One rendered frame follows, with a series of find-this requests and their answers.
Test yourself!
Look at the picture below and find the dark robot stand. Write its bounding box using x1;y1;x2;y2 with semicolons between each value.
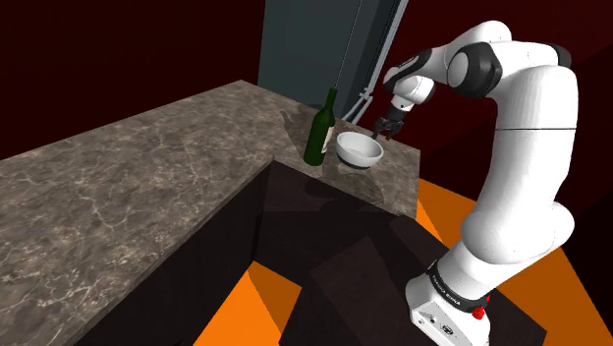
278;213;548;346

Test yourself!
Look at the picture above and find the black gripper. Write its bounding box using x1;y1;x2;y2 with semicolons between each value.
371;105;405;142

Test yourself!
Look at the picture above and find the green wine bottle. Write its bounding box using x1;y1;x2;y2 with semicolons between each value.
303;86;339;167

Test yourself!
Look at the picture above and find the white bowl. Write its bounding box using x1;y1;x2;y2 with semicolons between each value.
336;131;385;170

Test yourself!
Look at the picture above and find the grey refrigerator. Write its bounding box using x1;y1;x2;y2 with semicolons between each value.
257;0;411;127

